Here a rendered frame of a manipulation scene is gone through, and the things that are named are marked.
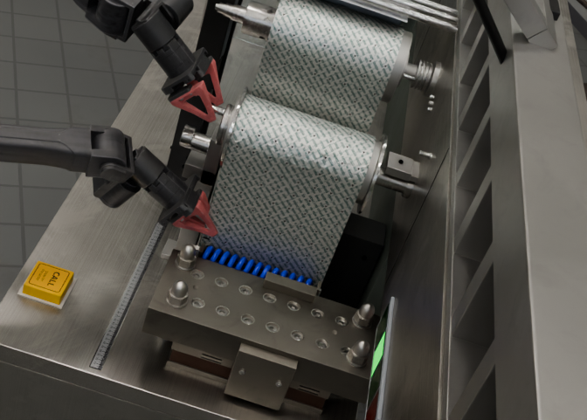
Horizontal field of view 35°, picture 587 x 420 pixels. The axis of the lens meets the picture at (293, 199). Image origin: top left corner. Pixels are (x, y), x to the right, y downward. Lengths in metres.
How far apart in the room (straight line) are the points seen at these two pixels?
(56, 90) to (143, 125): 1.73
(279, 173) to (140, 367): 0.41
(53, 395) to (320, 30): 0.80
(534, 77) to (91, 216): 1.02
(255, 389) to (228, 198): 0.33
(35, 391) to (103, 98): 2.34
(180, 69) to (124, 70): 2.53
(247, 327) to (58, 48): 2.75
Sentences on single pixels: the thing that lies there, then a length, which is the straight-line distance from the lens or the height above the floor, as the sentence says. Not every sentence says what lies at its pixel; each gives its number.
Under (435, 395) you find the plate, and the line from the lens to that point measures 1.04.
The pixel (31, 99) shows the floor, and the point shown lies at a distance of 3.84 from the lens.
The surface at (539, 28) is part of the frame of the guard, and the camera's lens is 1.29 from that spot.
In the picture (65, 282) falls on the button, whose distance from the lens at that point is 1.74.
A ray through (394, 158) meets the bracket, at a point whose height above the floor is 1.29.
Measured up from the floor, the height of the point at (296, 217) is 1.15.
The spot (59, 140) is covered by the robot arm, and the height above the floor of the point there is 1.21.
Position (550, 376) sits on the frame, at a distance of 0.78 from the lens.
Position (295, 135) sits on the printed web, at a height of 1.30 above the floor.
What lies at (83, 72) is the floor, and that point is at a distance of 4.06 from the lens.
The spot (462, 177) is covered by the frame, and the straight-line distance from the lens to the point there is 1.31.
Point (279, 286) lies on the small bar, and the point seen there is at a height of 1.04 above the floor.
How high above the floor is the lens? 2.14
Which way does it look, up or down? 36 degrees down
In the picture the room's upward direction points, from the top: 20 degrees clockwise
